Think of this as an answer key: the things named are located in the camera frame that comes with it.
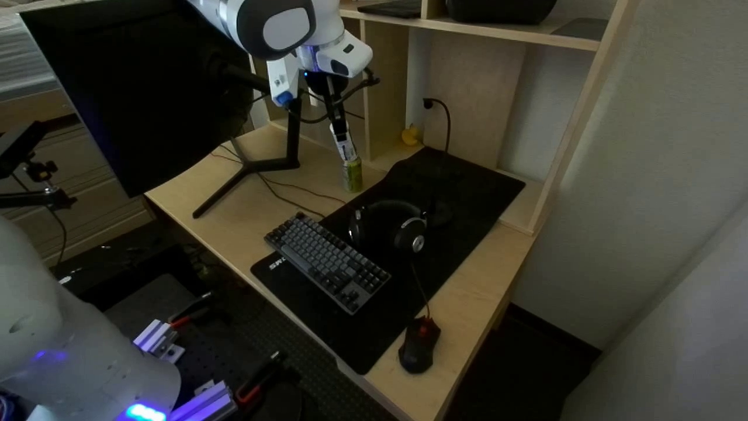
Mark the black desk mat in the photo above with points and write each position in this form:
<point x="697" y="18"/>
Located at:
<point x="469" y="195"/>

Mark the black monitor stand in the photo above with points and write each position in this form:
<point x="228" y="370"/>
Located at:
<point x="294" y="140"/>

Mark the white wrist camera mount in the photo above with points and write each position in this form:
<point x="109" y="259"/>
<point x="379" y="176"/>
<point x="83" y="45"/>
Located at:
<point x="347" y="55"/>

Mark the black computer monitor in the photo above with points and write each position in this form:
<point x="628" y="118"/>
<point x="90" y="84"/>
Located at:
<point x="142" y="94"/>

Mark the small yellow toy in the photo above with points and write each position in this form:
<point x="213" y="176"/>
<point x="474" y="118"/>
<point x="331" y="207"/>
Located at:
<point x="413" y="137"/>

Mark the black camera tripod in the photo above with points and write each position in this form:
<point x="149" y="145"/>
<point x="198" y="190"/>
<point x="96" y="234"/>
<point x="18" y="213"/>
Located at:
<point x="39" y="166"/>

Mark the black computer mouse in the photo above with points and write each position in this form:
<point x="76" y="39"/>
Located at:
<point x="420" y="346"/>

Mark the grey mechanical keyboard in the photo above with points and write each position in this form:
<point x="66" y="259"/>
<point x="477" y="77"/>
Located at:
<point x="327" y="260"/>

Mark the light wooden shelf unit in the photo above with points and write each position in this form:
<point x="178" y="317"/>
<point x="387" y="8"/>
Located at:
<point x="476" y="84"/>

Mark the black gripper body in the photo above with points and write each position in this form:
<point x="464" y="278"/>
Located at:
<point x="333" y="96"/>

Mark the black over-ear headphones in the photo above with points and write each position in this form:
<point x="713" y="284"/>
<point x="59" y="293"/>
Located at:
<point x="367" y="226"/>

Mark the black laptop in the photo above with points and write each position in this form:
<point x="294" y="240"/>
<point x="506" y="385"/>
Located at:
<point x="388" y="8"/>

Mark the green drink can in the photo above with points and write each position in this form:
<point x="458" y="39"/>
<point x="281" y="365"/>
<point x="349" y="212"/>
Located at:
<point x="353" y="178"/>

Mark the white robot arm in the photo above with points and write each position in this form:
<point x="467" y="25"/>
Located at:
<point x="271" y="25"/>

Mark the white robot base link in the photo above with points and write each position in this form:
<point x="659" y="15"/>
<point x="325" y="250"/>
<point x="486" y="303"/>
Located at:
<point x="61" y="343"/>

